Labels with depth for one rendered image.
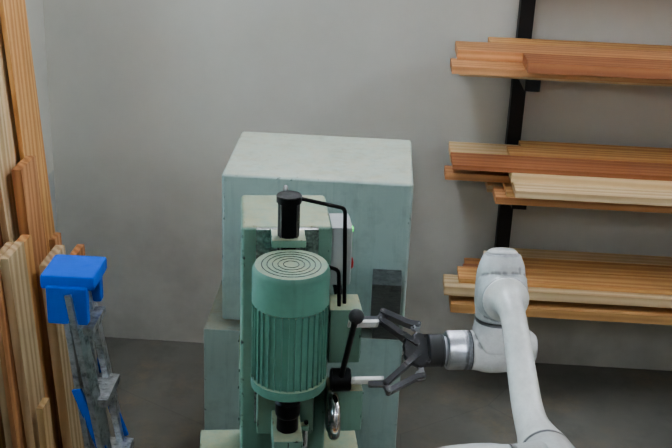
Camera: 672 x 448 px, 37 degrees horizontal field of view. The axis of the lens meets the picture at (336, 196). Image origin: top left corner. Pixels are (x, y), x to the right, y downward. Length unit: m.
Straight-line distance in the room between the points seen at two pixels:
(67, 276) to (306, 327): 1.01
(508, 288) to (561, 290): 2.17
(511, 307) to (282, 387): 0.56
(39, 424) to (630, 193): 2.40
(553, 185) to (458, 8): 0.87
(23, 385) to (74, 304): 0.70
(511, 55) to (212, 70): 1.32
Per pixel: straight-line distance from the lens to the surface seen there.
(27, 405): 3.75
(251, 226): 2.44
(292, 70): 4.49
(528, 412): 2.02
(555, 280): 4.41
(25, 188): 3.83
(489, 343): 2.30
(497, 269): 2.24
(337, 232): 2.55
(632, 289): 4.45
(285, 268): 2.26
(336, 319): 2.54
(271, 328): 2.27
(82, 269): 3.10
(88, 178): 4.82
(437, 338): 2.30
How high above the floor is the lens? 2.46
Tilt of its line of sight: 21 degrees down
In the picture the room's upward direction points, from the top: 2 degrees clockwise
